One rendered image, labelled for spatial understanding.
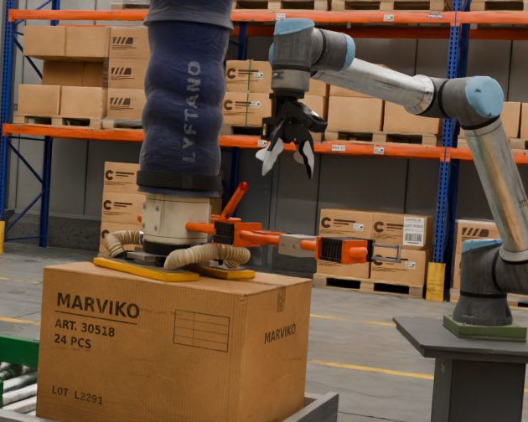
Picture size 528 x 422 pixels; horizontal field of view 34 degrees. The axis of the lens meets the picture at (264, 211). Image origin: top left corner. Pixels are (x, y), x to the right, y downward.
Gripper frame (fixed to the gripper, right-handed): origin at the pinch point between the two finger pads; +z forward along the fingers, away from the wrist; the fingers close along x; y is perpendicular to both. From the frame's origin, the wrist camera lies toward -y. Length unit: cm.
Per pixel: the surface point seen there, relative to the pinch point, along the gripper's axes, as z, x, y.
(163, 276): 26.0, 15.4, 25.9
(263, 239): 14.5, 3.6, 3.7
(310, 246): 14.6, 3.3, -11.6
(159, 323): 37.5, 15.8, 25.9
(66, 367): 53, 26, 51
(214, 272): 26.0, -3.5, 29.8
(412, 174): -11, -691, 520
